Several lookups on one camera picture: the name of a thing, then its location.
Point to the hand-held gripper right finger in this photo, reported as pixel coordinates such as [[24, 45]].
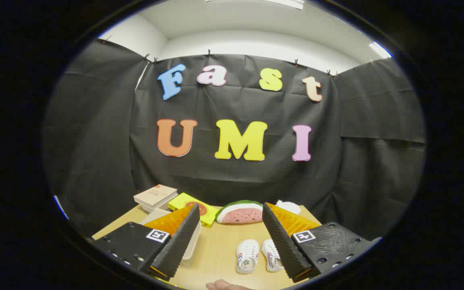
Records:
[[282, 243]]

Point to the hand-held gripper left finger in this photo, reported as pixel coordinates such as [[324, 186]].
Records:
[[177, 243]]

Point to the white canvas shoe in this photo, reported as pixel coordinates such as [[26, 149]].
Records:
[[271, 253], [247, 255]]

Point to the cream fabric storage box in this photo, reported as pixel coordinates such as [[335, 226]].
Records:
[[193, 245]]

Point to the white plush toy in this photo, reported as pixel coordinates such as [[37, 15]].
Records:
[[289, 207]]

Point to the yellow book with red circle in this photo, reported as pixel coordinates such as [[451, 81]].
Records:
[[183, 201]]

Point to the watermelon slice plush toy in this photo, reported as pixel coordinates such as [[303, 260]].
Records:
[[240, 213]]

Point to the black backdrop cloth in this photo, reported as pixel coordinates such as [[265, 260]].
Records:
[[256, 177]]

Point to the small ceiling light panel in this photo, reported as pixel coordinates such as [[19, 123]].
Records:
[[380, 50]]

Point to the long ceiling light panel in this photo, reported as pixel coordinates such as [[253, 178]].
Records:
[[280, 3]]

